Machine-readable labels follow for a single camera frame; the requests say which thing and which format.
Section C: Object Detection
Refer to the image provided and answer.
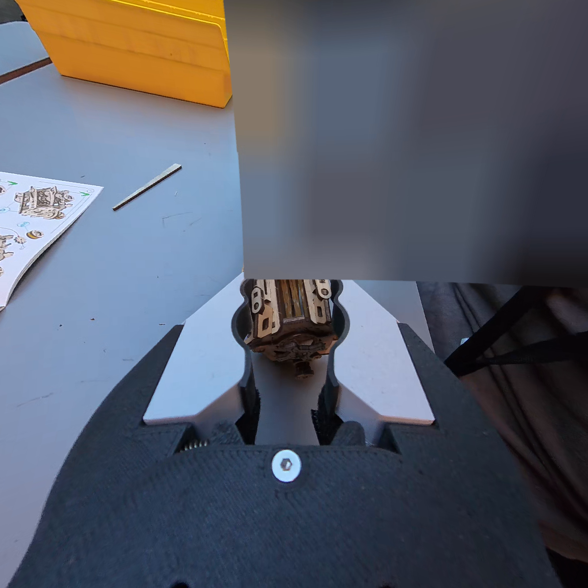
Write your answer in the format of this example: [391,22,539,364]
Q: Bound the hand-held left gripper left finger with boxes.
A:
[143,271,256,426]

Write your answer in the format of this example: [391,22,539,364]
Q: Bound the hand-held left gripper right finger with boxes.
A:
[317,279,435,426]

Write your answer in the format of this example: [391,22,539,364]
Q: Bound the wooden mechanical model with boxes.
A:
[241,279,339,380]

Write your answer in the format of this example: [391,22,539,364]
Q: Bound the person's dark clothing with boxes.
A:
[417,281,588,588]

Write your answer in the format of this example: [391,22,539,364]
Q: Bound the thin wooden stick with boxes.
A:
[112,164,183,212]

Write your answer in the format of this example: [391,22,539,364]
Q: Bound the illustrated instruction booklet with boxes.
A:
[0,172,104,312]

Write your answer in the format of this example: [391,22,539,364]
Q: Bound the yellow plastic box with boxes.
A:
[15,0,233,109]

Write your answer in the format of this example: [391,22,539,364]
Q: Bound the black strap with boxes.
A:
[444,286,588,378]

